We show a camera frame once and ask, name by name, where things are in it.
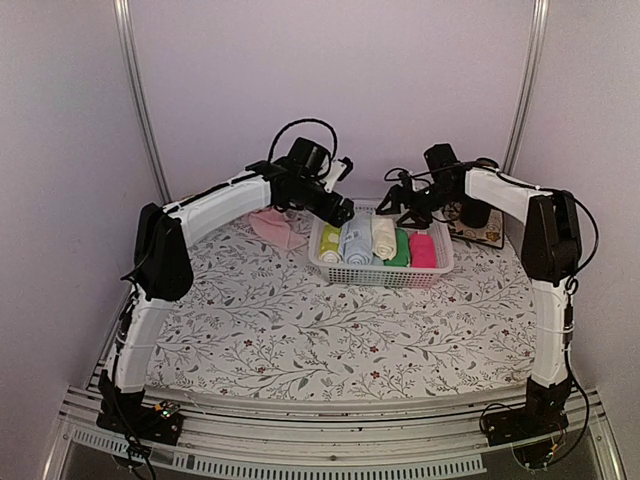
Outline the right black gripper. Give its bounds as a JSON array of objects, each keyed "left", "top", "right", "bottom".
[{"left": 377, "top": 180, "right": 463, "bottom": 229}]

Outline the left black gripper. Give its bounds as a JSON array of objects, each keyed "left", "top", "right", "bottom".
[{"left": 295, "top": 176, "right": 356, "bottom": 227}]

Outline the cream white towel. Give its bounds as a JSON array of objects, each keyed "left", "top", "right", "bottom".
[{"left": 371, "top": 215, "right": 397, "bottom": 260}]

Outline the pink towel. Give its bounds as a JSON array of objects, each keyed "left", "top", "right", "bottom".
[{"left": 249, "top": 208, "right": 307, "bottom": 251}]

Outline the white plastic basket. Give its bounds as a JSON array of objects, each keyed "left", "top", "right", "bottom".
[{"left": 308, "top": 212, "right": 454, "bottom": 288}]

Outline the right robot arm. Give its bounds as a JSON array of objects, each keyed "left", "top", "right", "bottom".
[{"left": 376, "top": 144, "right": 588, "bottom": 437}]

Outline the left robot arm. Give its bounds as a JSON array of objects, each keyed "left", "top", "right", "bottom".
[{"left": 99, "top": 137, "right": 354, "bottom": 434}]

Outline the magenta rolled towel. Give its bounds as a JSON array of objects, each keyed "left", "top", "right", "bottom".
[{"left": 409, "top": 232, "right": 438, "bottom": 269}]

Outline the green rolled towel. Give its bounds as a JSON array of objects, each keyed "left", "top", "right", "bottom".
[{"left": 384, "top": 228, "right": 411, "bottom": 267}]

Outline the light blue rolled towel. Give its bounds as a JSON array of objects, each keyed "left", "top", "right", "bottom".
[{"left": 340, "top": 212, "right": 373, "bottom": 266}]

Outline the grey blue rolled towel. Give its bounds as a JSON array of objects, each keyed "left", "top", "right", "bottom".
[{"left": 371, "top": 255, "right": 384, "bottom": 267}]

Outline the dark brown tall cup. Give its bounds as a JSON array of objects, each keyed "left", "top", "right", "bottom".
[{"left": 459, "top": 185, "right": 492, "bottom": 229}]

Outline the yellow dotted rolled towel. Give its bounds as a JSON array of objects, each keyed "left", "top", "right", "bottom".
[{"left": 318, "top": 223, "right": 342, "bottom": 263}]

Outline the floral coaster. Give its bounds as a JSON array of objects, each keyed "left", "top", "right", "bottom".
[{"left": 443, "top": 203, "right": 506, "bottom": 249}]

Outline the floral tablecloth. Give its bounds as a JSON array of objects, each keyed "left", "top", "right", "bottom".
[{"left": 99, "top": 197, "right": 572, "bottom": 403}]

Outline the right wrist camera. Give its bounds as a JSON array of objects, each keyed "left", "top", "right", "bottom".
[{"left": 397, "top": 169, "right": 414, "bottom": 194}]

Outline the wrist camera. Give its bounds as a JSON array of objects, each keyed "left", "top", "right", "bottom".
[
  {"left": 397, "top": 169, "right": 414, "bottom": 194},
  {"left": 322, "top": 157, "right": 353, "bottom": 193}
]

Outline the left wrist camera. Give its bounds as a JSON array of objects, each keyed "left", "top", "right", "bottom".
[{"left": 322, "top": 157, "right": 353, "bottom": 193}]

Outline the left aluminium frame post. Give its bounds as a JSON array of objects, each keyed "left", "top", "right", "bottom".
[{"left": 113, "top": 0, "right": 172, "bottom": 203}]

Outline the aluminium frame post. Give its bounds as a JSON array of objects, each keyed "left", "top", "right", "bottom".
[
  {"left": 113, "top": 0, "right": 172, "bottom": 203},
  {"left": 503, "top": 0, "right": 550, "bottom": 174}
]

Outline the aluminium front rail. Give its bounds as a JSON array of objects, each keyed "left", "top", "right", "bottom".
[{"left": 44, "top": 386, "right": 625, "bottom": 479}]

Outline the right aluminium frame post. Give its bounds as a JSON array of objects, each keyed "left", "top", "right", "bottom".
[{"left": 503, "top": 0, "right": 550, "bottom": 174}]

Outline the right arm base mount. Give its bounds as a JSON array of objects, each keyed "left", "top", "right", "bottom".
[{"left": 479, "top": 403, "right": 569, "bottom": 446}]

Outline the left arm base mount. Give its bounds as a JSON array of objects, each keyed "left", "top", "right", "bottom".
[{"left": 96, "top": 399, "right": 185, "bottom": 446}]

